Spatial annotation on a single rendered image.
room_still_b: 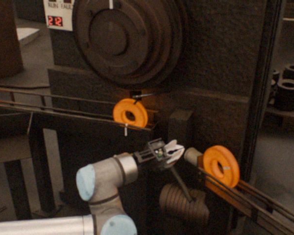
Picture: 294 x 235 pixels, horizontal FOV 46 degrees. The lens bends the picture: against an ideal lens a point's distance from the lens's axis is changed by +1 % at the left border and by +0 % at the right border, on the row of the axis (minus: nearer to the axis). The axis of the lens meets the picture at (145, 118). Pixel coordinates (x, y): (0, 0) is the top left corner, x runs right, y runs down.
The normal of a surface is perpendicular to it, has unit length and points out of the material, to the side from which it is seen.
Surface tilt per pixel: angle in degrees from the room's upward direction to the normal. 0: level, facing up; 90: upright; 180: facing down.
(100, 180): 57
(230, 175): 90
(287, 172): 0
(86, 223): 13
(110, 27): 90
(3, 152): 5
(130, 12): 90
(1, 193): 0
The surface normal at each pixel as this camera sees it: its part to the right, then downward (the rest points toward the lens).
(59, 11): -0.40, 0.44
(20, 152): -0.08, -0.87
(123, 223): 0.33, -0.04
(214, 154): -0.86, 0.24
